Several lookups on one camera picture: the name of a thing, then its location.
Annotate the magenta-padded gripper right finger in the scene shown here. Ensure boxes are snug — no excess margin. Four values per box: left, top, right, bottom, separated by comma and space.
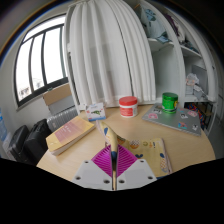
116, 143, 158, 191

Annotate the small white card box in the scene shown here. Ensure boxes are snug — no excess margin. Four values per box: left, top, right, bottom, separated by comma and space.
84, 102, 107, 123

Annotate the black bag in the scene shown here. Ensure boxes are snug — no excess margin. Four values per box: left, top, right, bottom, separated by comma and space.
22, 118, 53, 166
6, 124, 31, 163

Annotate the dark-framed window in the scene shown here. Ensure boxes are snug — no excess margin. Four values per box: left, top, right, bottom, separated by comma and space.
12, 13, 70, 110

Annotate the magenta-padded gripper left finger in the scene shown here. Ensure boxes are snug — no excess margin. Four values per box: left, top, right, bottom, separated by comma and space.
71, 144, 116, 192

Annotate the yellow book with pink cover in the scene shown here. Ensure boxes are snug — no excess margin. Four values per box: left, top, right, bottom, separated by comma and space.
45, 115, 97, 157

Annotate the yellow patterned towel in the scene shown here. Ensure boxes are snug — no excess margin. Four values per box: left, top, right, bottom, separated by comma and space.
96, 120, 174, 180

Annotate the cardboard box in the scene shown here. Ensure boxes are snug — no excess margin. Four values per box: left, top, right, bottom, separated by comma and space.
41, 82, 76, 116

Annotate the white curtain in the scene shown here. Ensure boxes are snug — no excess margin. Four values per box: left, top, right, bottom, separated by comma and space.
62, 0, 157, 112

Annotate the green round tin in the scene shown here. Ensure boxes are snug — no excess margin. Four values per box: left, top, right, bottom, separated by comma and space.
161, 91, 180, 115

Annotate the white radiator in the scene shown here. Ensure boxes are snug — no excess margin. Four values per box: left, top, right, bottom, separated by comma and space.
46, 106, 80, 133

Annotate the white jar with red lid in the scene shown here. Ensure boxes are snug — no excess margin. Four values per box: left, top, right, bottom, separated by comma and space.
118, 95, 139, 119

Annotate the white shelf unit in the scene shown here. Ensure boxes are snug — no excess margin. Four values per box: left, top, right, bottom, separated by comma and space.
126, 0, 220, 135

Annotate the grey laptop with stickers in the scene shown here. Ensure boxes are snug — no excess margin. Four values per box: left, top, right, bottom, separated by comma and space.
141, 104, 204, 137

